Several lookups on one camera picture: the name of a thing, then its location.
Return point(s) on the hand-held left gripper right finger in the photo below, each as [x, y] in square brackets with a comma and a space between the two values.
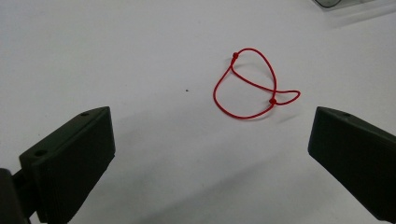
[358, 161]

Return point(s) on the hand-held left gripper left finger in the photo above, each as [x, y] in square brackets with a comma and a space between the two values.
[68, 161]

